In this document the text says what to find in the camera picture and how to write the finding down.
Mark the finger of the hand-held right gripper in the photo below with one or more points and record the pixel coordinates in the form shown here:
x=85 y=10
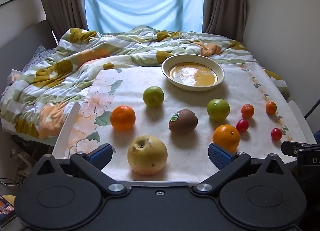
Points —
x=290 y=148

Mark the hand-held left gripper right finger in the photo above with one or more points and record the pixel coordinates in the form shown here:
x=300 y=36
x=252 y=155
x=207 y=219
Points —
x=220 y=156

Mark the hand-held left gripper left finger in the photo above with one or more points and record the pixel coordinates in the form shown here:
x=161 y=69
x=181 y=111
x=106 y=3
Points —
x=101 y=155

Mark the red cherry tomato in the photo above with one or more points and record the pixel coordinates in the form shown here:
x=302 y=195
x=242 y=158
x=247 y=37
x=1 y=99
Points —
x=276 y=134
x=242 y=125

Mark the orange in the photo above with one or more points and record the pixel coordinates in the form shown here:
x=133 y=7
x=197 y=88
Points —
x=123 y=117
x=226 y=137

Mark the yellow apple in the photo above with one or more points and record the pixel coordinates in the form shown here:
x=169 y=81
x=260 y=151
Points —
x=147 y=154

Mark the brown kiwi with green sticker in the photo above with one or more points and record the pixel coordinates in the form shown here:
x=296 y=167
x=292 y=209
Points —
x=183 y=121

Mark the cream oval bowl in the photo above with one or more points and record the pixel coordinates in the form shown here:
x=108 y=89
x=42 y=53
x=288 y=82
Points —
x=192 y=71

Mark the white plastic bar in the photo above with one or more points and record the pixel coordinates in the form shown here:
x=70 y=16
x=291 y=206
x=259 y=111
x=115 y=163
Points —
x=66 y=128

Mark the green apple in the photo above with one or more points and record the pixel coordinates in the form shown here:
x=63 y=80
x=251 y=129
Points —
x=218 y=109
x=153 y=96

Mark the floral cream tablecloth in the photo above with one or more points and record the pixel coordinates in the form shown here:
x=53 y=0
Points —
x=190 y=101

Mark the floral striped blanket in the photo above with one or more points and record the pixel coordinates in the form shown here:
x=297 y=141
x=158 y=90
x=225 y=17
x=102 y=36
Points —
x=75 y=71

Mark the colourful printed item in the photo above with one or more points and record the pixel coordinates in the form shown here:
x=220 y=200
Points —
x=6 y=204

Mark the small white box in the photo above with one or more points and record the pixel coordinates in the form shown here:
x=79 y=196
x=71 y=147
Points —
x=13 y=76

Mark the grey patterned sheet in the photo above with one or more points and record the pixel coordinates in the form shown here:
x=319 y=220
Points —
x=35 y=55

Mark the grey bed headboard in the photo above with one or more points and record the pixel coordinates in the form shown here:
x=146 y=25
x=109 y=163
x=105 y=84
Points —
x=20 y=41

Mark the light blue window cloth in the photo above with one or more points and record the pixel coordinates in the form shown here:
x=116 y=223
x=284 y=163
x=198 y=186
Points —
x=142 y=6

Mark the brown curtain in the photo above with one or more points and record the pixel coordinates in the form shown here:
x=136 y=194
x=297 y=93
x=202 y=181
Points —
x=222 y=1
x=62 y=1

